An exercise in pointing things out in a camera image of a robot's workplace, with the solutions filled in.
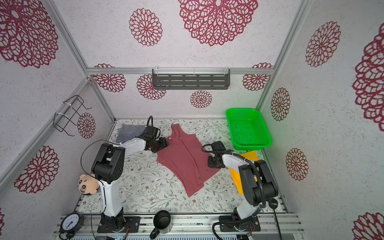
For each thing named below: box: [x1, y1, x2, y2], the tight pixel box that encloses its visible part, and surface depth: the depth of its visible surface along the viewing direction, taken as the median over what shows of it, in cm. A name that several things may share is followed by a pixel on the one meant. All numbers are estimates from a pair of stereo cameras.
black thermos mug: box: [149, 210, 174, 240], surface depth 71 cm
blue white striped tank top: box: [115, 124, 147, 144], surface depth 111 cm
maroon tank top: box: [156, 123, 220, 198], surface depth 97 cm
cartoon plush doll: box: [77, 174, 100, 195], surface depth 80 cm
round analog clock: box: [59, 212, 85, 240], surface depth 73 cm
